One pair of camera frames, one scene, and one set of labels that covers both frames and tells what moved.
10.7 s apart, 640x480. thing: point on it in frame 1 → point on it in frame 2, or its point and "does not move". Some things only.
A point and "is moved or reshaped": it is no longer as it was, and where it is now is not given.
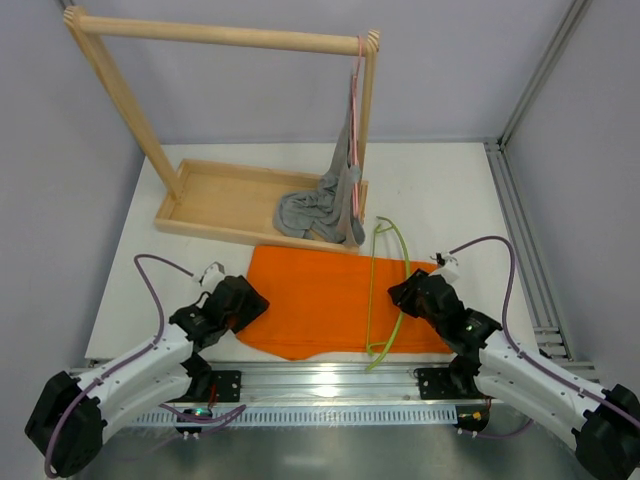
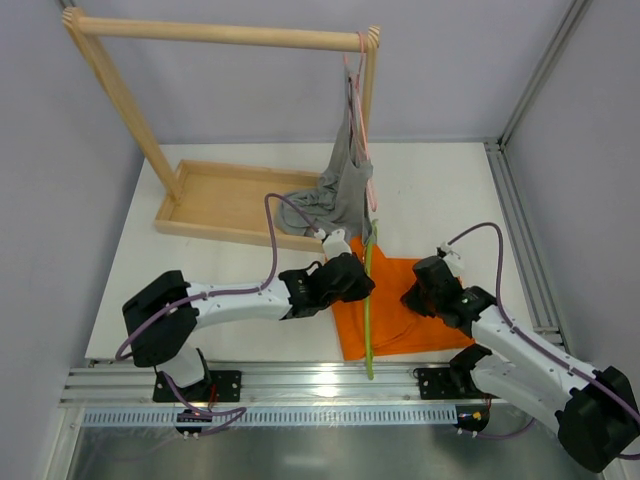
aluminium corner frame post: [519, 233] does not move
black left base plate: [228, 385] does not move
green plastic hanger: [384, 223] is moved or reshaped
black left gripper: [242, 299] → [351, 279]
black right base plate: [437, 384] does not move
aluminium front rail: [311, 395] does not move
